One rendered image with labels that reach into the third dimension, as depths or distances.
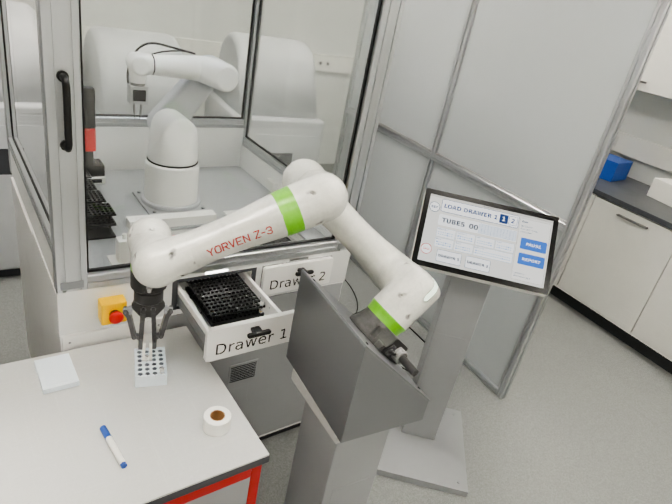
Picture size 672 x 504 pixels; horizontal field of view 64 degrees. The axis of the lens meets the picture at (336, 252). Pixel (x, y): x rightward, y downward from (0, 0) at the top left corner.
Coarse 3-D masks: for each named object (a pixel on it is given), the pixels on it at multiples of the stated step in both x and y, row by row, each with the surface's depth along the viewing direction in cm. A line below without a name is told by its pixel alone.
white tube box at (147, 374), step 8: (136, 352) 154; (152, 352) 156; (160, 352) 155; (136, 360) 151; (152, 360) 153; (160, 360) 154; (136, 368) 148; (144, 368) 148; (152, 368) 149; (136, 376) 145; (144, 376) 145; (152, 376) 146; (160, 376) 147; (136, 384) 146; (144, 384) 147; (152, 384) 147; (160, 384) 148
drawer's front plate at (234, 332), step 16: (256, 320) 155; (272, 320) 159; (288, 320) 162; (208, 336) 147; (224, 336) 151; (240, 336) 154; (272, 336) 162; (288, 336) 166; (208, 352) 150; (224, 352) 154; (240, 352) 157
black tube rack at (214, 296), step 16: (192, 288) 169; (208, 288) 171; (224, 288) 172; (240, 288) 174; (208, 304) 163; (224, 304) 164; (240, 304) 166; (208, 320) 161; (224, 320) 162; (240, 320) 165
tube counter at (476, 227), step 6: (474, 222) 203; (468, 228) 203; (474, 228) 203; (480, 228) 203; (486, 228) 203; (492, 228) 203; (498, 228) 203; (504, 228) 203; (486, 234) 202; (492, 234) 202; (498, 234) 202; (504, 234) 202; (510, 234) 202; (516, 234) 202; (510, 240) 202
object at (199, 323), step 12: (240, 276) 186; (180, 288) 169; (252, 288) 180; (180, 300) 167; (192, 300) 174; (264, 300) 174; (192, 312) 160; (264, 312) 175; (276, 312) 168; (192, 324) 161; (204, 324) 155; (204, 336) 154
